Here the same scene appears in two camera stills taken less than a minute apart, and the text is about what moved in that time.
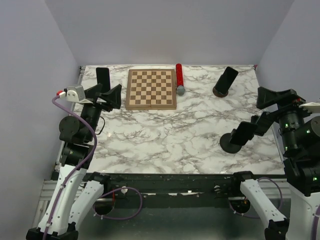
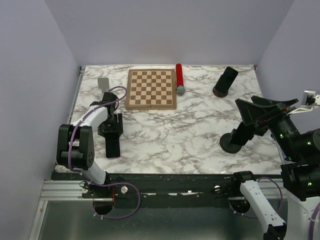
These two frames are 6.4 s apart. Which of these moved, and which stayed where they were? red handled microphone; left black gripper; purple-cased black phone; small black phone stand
Moved: left black gripper; purple-cased black phone
Stayed: small black phone stand; red handled microphone
